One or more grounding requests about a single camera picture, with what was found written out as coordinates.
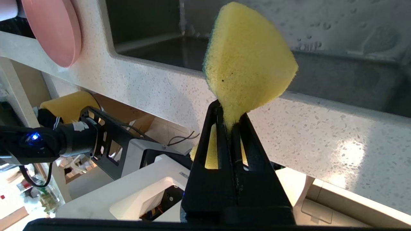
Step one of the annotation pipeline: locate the black metal base frame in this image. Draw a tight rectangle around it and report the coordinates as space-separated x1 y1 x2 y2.
79 107 158 181

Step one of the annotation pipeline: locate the white counter cabinet front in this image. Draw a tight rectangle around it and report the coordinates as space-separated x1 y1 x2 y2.
276 167 411 229

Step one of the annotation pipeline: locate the pink plate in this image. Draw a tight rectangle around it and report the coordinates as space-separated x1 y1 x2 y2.
21 0 83 68

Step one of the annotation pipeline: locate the yellow green sponge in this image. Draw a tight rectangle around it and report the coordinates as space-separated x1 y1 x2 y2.
189 2 299 170

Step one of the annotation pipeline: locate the brown box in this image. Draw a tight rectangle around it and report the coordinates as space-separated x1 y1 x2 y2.
93 94 156 135

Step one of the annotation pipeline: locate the stainless steel sink basin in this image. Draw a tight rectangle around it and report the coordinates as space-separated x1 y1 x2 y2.
104 0 411 117

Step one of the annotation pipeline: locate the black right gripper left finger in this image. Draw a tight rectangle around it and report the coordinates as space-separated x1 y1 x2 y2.
180 99 238 224

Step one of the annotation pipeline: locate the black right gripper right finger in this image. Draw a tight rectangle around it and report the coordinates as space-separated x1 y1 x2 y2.
232 112 295 224

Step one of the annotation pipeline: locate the yellow cardboard box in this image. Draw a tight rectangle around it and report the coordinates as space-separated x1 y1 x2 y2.
40 91 101 124

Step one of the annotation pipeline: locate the black floor cable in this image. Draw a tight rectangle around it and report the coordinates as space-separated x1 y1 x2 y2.
167 131 200 146

